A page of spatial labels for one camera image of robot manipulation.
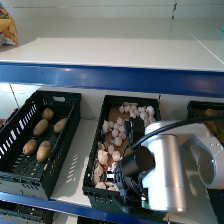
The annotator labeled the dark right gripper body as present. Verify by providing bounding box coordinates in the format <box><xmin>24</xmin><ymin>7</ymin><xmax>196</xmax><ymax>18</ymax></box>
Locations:
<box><xmin>110</xmin><ymin>145</ymin><xmax>157</xmax><ymax>214</ymax></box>

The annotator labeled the dark green garlic crate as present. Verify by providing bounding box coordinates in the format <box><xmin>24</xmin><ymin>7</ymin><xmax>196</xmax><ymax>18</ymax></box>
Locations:
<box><xmin>82</xmin><ymin>94</ymin><xmax>162</xmax><ymax>219</ymax></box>

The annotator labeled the dark green potato crate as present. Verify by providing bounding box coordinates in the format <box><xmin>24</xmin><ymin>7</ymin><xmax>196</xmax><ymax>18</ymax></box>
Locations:
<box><xmin>0</xmin><ymin>90</ymin><xmax>82</xmax><ymax>201</ymax></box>

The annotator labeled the dark green tuber crate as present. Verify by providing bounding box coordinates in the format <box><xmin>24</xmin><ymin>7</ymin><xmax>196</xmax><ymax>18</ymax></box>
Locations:
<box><xmin>185</xmin><ymin>100</ymin><xmax>224</xmax><ymax>141</ymax></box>

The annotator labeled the brown potato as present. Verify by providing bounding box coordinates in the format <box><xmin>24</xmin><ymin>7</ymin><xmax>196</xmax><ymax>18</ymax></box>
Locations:
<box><xmin>53</xmin><ymin>117</ymin><xmax>68</xmax><ymax>134</ymax></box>
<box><xmin>22</xmin><ymin>138</ymin><xmax>38</xmax><ymax>157</ymax></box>
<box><xmin>35</xmin><ymin>140</ymin><xmax>53</xmax><ymax>163</ymax></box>
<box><xmin>41</xmin><ymin>107</ymin><xmax>55</xmax><ymax>121</ymax></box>
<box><xmin>32</xmin><ymin>118</ymin><xmax>50</xmax><ymax>138</ymax></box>

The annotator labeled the yellow-brown tuber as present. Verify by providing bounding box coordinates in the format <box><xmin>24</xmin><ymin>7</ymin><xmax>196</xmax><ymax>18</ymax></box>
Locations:
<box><xmin>203</xmin><ymin>108</ymin><xmax>219</xmax><ymax>118</ymax></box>
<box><xmin>204</xmin><ymin>120</ymin><xmax>221</xmax><ymax>135</ymax></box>

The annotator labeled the dark green plastic crate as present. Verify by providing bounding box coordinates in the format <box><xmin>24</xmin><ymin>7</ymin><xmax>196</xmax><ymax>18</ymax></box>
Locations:
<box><xmin>0</xmin><ymin>199</ymin><xmax>55</xmax><ymax>224</ymax></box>

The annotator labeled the yellow snack bag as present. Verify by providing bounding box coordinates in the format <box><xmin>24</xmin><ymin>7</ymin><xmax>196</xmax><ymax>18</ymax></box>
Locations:
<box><xmin>0</xmin><ymin>2</ymin><xmax>19</xmax><ymax>47</ymax></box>

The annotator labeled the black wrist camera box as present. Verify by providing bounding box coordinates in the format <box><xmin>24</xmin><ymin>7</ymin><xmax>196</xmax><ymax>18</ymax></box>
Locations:
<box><xmin>123</xmin><ymin>117</ymin><xmax>146</xmax><ymax>144</ymax></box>

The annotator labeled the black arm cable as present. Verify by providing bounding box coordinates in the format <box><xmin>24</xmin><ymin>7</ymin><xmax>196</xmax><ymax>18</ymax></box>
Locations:
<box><xmin>128</xmin><ymin>114</ymin><xmax>224</xmax><ymax>151</ymax></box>

